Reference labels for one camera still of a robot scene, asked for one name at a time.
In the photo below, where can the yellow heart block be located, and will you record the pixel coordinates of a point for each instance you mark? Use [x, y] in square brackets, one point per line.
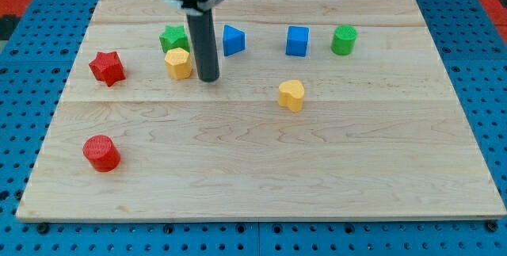
[291, 95]

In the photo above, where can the yellow hexagon block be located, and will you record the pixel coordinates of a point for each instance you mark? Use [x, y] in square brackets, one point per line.
[178, 63]

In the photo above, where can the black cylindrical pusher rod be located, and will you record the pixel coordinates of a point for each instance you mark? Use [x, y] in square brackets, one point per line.
[202, 34]

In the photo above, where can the red star block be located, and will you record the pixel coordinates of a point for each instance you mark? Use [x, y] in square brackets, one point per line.
[108, 68]

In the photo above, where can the green star block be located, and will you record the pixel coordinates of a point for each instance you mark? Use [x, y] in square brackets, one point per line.
[174, 37]

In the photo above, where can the wooden board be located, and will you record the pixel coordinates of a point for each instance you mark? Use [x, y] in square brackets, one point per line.
[381, 135]

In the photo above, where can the blue cube block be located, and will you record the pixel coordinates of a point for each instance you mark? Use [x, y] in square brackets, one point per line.
[297, 41]

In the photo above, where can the green cylinder block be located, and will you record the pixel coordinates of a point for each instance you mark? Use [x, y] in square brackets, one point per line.
[343, 40]

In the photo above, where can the red cylinder block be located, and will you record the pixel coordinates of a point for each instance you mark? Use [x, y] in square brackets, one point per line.
[101, 153]

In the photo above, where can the blue triangle block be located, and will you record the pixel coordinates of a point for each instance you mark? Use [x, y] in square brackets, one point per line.
[234, 40]

